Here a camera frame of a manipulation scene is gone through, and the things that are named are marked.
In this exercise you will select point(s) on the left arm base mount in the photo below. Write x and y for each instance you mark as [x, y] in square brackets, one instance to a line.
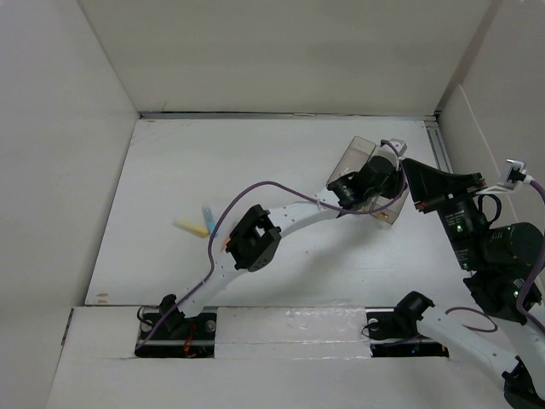
[177, 338]

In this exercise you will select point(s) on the aluminium rail right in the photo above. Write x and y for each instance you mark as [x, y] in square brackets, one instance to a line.
[437, 144]

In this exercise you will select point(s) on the yellow highlighter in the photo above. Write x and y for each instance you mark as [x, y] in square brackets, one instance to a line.
[191, 228]

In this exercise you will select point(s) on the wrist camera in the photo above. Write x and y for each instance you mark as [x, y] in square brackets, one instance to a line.
[512, 175]
[397, 145]

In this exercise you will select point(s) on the clear three-compartment organizer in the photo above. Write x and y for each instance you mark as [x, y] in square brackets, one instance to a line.
[358, 153]

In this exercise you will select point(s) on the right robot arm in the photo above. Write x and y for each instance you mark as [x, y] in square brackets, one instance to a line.
[502, 264]

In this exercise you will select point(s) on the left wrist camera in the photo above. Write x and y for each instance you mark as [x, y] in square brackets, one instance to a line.
[397, 145]

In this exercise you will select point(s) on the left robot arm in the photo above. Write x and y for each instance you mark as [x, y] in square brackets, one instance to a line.
[253, 242]

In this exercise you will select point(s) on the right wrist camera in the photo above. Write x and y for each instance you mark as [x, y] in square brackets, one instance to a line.
[512, 175]

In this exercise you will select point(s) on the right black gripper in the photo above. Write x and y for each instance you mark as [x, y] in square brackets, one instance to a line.
[429, 184]

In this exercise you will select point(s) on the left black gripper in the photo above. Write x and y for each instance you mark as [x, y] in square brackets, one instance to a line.
[397, 182]

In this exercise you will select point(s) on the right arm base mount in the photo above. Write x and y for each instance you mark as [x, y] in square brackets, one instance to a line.
[392, 331]

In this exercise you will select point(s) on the blue highlighter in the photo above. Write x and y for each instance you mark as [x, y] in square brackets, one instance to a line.
[209, 219]

